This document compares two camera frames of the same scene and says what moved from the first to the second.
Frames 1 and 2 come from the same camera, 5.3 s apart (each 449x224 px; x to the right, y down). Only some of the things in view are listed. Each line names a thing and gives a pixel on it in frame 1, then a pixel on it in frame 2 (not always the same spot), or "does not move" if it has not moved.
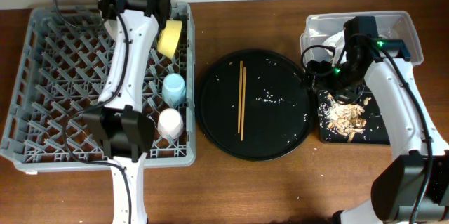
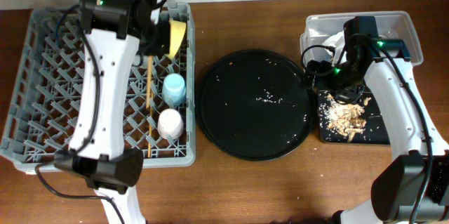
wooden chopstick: (243, 102) to (150, 126)
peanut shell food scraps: (346, 118) does not move
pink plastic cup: (170, 124) does not move
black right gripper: (345, 95) does not move
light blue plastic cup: (174, 89) does not move
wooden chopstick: (240, 93) to (149, 69)
